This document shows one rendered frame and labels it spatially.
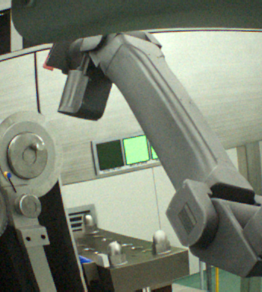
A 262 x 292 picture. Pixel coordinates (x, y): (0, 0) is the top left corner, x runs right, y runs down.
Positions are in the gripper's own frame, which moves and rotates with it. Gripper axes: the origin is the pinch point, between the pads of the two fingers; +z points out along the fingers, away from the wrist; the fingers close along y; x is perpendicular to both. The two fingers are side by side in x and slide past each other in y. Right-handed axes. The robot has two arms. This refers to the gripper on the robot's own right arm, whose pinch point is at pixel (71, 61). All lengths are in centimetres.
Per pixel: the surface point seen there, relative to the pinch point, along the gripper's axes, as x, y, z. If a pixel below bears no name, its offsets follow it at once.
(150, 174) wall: 11, 109, 298
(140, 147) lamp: -4, 28, 45
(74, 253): -29.4, 13.3, 9.7
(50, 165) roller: -15.9, 4.2, 6.8
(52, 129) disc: -10.4, 2.5, 7.3
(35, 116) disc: -9.5, -1.3, 6.6
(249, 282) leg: -29, 85, 71
